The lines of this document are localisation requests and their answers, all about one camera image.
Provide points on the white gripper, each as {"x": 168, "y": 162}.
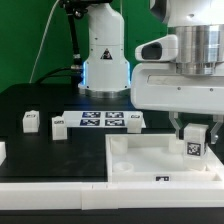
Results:
{"x": 157, "y": 86}

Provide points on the white square tabletop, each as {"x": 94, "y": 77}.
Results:
{"x": 157, "y": 157}

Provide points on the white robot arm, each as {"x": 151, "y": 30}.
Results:
{"x": 182, "y": 71}

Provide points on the white sheet with tags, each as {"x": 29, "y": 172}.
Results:
{"x": 98, "y": 119}

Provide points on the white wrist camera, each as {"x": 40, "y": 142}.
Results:
{"x": 164, "y": 49}

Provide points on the white front fence wall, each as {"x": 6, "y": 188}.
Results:
{"x": 92, "y": 196}

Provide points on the white fence wall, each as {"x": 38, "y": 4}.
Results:
{"x": 92, "y": 196}
{"x": 2, "y": 152}

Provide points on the white left fence wall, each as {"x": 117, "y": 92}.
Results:
{"x": 2, "y": 152}

